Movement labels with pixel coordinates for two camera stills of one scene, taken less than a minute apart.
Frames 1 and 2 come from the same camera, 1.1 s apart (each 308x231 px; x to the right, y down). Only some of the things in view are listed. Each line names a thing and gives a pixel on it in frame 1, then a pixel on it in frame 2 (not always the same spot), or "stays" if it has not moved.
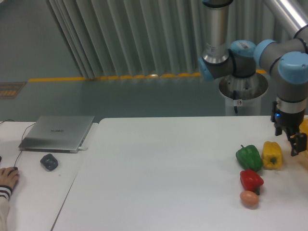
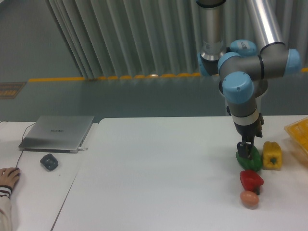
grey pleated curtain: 114,38 stays
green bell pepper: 249,158 stays
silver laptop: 57,134 stays
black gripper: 290,123 → 248,133
